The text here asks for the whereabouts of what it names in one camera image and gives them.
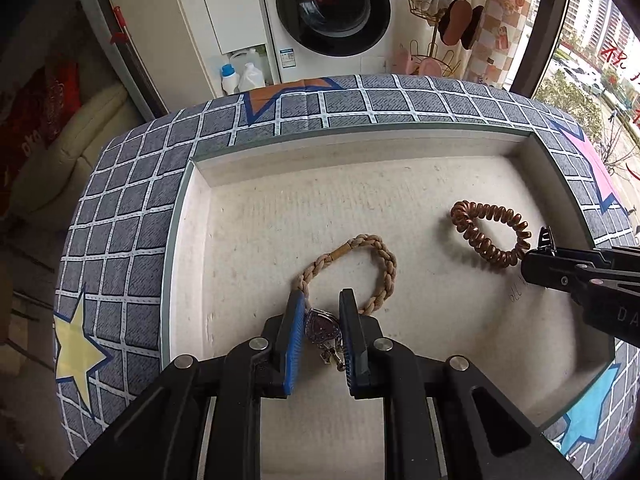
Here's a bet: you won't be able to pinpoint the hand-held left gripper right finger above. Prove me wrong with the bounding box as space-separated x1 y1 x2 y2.
338 288 586 480

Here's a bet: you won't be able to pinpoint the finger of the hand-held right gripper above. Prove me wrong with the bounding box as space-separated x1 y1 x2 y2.
521 249 640 307
591 246 640 273

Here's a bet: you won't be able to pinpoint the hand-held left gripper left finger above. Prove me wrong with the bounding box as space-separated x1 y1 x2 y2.
62 290 308 480

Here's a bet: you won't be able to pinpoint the silver keychain charm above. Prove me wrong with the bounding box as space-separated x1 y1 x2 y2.
304 308 349 372

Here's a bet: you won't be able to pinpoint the grey cardboard tray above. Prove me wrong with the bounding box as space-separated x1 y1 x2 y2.
160 127 619 480

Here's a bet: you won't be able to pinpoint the grey checkered star tablecloth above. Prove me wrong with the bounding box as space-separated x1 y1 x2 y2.
52 74 640 480

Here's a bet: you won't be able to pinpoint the red window decals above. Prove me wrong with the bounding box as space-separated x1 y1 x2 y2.
597 42 640 181

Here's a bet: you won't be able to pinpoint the pink slippers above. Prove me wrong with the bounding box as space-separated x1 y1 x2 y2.
392 42 451 79

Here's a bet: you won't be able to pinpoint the brown slippers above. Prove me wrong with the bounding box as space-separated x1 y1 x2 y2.
439 0 486 51

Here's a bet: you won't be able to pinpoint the translucent white jug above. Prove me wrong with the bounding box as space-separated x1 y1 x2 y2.
238 49 268 93

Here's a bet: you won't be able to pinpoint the white blue-capped detergent bottle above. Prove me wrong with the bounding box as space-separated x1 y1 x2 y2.
220 63 240 96

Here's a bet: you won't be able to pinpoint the cream sofa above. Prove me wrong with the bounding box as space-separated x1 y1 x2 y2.
10 82 147 218

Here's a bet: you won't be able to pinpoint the white washing machine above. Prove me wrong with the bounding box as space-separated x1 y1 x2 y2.
257 0 401 85

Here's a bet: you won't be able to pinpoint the red cushion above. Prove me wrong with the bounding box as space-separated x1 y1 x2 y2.
0 60 83 181

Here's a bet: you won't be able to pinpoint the white cabinet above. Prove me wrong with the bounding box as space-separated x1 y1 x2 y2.
97 0 275 111

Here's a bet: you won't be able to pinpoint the brown spiral hair tie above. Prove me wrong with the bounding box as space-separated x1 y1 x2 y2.
450 200 534 270

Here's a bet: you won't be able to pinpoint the beige braided bracelet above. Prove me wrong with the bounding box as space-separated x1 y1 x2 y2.
298 233 398 317

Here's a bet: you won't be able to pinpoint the dark window frame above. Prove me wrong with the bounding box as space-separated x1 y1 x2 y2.
510 0 577 99

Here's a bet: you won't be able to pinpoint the gold wire rack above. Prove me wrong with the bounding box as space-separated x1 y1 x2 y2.
406 0 463 79

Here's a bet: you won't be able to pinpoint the red-handled mop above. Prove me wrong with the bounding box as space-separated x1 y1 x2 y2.
109 6 171 117

